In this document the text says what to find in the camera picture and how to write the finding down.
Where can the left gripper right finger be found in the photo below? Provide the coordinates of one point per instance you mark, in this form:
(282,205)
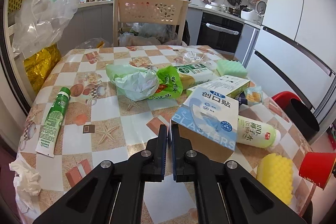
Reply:
(225,192)

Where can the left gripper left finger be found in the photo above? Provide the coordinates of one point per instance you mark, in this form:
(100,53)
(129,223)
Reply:
(112,192)

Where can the green coconut water bottle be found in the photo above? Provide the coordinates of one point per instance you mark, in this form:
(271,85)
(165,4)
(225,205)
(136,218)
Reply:
(256,133)

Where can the blue plasters box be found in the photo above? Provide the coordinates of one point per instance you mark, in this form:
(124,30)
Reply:
(209,119)

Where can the red paper cup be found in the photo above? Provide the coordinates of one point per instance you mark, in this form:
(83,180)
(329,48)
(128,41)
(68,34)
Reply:
(317,168)

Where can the white green glove box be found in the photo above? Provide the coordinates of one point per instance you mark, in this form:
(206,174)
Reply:
(227,85)

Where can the light green plastic bag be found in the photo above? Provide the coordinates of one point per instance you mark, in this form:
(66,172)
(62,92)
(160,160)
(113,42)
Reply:
(134,83)

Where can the green snack bag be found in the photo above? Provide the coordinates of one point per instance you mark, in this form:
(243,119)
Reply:
(170,85)

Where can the green sponge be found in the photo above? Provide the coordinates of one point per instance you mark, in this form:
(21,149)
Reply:
(231,68)

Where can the black trash bin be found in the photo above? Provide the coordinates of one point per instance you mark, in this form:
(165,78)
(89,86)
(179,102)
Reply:
(303,118)

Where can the yellow sponge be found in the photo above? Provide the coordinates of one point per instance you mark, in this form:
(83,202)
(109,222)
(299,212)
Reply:
(275,172)

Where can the green toothpaste tube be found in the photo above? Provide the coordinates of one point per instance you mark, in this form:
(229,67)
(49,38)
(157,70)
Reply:
(51,127)

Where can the crumpled white tissue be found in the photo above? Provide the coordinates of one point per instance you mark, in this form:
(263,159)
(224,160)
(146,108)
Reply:
(25,182)

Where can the small snack packet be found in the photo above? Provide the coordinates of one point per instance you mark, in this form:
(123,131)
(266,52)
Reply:
(251,96)

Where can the green label juice bottle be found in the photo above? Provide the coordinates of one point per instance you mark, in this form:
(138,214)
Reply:
(192,75)

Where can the clear plastic wrapper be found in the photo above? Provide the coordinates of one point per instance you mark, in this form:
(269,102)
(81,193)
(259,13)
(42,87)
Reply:
(192,57)

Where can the gold foil bag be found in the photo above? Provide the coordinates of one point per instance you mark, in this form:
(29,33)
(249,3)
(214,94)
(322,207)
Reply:
(39,66)

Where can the white refrigerator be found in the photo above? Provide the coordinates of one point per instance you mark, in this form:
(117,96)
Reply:
(295,51)

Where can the black built-in oven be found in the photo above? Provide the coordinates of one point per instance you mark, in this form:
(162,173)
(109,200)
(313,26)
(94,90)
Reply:
(219,33)

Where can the white rice cooker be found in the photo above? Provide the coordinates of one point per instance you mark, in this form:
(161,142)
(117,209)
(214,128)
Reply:
(256,14)

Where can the beige plastic chair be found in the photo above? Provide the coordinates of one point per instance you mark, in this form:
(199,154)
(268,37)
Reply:
(170,12)

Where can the clear plastic bag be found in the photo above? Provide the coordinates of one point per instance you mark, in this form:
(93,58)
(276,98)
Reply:
(40,23)

